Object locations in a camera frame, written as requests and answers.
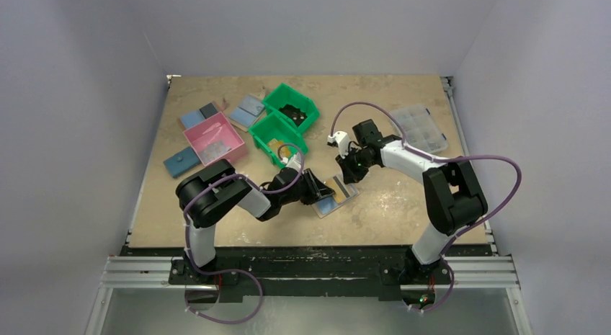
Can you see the pink box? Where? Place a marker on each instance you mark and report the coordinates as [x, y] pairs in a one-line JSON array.
[[215, 138]]

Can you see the blue grey open card holder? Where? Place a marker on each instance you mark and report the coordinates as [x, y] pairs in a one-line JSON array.
[[195, 117]]

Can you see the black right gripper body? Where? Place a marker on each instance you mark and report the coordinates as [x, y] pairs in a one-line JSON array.
[[349, 165]]

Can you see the beige leather card holder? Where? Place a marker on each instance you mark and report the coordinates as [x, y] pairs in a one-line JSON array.
[[325, 207]]

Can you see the green bin with black parts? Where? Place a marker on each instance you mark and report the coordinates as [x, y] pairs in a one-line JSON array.
[[284, 94]]

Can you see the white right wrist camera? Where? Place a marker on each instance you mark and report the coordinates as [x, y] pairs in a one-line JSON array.
[[341, 141]]

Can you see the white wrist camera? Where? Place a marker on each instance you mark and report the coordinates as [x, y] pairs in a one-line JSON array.
[[341, 141], [296, 162]]

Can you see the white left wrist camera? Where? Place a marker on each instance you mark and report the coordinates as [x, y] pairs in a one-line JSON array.
[[296, 162]]

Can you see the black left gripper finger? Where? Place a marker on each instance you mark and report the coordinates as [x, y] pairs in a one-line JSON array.
[[318, 193], [313, 183]]

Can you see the clear plastic screw organizer box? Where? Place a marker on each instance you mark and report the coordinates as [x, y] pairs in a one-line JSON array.
[[420, 128]]

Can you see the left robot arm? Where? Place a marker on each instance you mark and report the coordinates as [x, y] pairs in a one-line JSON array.
[[207, 196]]

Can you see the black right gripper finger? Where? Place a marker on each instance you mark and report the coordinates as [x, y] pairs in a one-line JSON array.
[[359, 171], [345, 164]]

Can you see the black parts in bin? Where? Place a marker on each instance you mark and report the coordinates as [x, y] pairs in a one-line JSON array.
[[294, 114]]

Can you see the light blue open card holder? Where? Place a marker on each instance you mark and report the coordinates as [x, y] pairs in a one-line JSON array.
[[247, 113]]

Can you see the green bin with yellow card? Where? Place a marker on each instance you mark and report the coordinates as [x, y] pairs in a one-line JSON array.
[[273, 127]]

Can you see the yellow card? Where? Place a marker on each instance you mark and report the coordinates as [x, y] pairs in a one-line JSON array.
[[341, 192], [280, 150]]

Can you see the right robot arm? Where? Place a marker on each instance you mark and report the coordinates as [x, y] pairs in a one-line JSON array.
[[453, 196]]

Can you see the yellow card in bin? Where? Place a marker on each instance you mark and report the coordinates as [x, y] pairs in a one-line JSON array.
[[280, 150]]

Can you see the aluminium frame rail right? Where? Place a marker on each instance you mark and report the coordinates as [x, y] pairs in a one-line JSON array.
[[469, 186]]

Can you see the dark blue closed card holder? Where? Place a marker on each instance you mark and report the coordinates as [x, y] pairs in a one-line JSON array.
[[181, 162]]

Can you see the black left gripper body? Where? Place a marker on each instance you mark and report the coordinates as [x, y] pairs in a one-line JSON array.
[[297, 194]]

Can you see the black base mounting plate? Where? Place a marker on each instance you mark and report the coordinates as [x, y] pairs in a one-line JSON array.
[[300, 271]]

